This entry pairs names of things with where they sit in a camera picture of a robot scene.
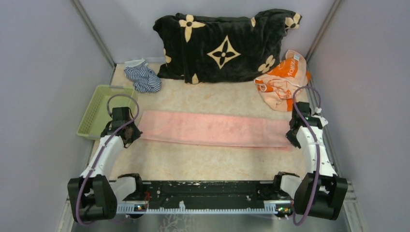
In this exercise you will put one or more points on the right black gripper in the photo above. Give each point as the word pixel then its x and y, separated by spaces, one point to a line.
pixel 295 142

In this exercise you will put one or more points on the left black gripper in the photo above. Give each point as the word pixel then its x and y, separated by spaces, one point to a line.
pixel 136 135

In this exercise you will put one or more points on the pink towel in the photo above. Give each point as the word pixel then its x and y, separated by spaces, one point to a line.
pixel 214 130

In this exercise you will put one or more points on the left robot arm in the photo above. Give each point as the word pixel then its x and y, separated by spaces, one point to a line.
pixel 92 197

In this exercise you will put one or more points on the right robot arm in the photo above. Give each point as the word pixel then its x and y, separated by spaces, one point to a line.
pixel 321 192

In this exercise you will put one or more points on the green plastic basket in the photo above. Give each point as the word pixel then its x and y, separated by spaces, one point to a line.
pixel 97 115

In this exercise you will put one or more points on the orange white towel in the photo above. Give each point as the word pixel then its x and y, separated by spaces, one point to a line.
pixel 277 86

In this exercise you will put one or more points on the blue striped cloth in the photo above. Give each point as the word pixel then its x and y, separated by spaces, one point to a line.
pixel 144 78

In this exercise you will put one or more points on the black floral pillow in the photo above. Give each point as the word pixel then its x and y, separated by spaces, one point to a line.
pixel 200 49

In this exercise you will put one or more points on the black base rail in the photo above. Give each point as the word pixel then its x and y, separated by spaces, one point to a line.
pixel 210 197

